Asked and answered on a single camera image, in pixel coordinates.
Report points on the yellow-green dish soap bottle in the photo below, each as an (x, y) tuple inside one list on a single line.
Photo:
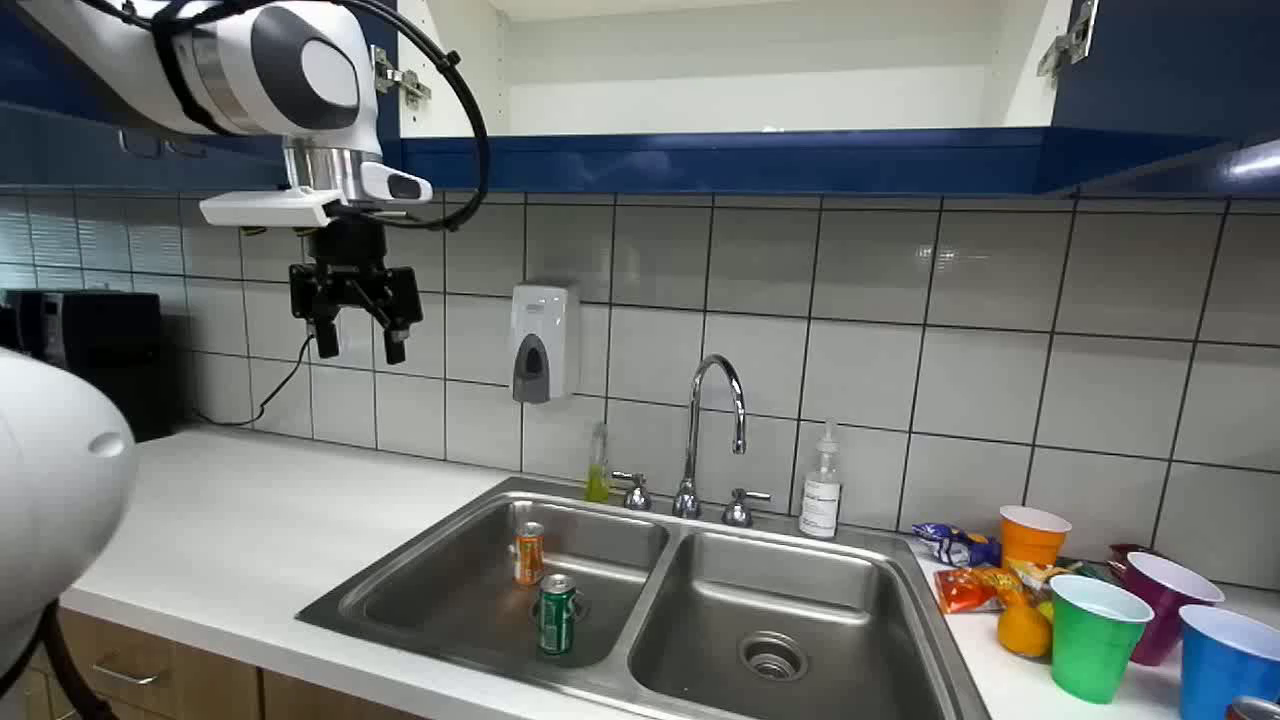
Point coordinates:
[(596, 477)]

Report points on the stainless steel double sink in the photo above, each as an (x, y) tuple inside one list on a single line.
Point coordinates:
[(814, 600)]

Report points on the blue plastic cup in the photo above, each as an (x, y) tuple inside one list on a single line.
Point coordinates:
[(1225, 662)]

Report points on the open white interior cabinet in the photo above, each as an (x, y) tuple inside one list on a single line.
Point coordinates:
[(745, 83)]

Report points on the silver cabinet hinge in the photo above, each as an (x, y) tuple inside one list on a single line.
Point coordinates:
[(1073, 33), (401, 77)]

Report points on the orange plastic cup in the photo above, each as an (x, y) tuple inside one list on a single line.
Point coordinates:
[(1033, 536)]

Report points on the green plastic cup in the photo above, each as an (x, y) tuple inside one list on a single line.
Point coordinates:
[(1095, 647)]

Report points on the white wall soap dispenser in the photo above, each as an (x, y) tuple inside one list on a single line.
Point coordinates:
[(537, 327)]

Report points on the black countertop appliance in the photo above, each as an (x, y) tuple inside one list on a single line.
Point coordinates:
[(106, 352)]

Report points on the orange soda can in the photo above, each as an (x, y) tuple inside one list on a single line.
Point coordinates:
[(529, 554)]

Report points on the purple plastic cup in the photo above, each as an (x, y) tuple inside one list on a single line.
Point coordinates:
[(1175, 592)]

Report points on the green soda can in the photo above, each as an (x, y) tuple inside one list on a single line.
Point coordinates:
[(556, 623)]

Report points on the clear pump bottle white label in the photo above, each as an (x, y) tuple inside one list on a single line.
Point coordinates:
[(823, 504)]

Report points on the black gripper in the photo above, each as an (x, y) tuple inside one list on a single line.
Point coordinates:
[(353, 272)]

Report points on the chrome gooseneck faucet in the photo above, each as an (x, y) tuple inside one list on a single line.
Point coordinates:
[(695, 455)]

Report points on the orange fruit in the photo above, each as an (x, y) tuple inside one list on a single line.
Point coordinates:
[(1027, 628)]

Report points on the wooden base drawers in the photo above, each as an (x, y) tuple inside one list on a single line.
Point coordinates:
[(186, 683)]

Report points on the orange snack bag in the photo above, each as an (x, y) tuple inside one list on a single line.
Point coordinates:
[(960, 588)]

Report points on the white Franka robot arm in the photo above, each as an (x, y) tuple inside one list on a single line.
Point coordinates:
[(81, 466)]

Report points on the blue chip bag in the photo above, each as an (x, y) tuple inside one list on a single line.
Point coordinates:
[(953, 541)]

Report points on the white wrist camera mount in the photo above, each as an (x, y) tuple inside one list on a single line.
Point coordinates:
[(266, 208)]

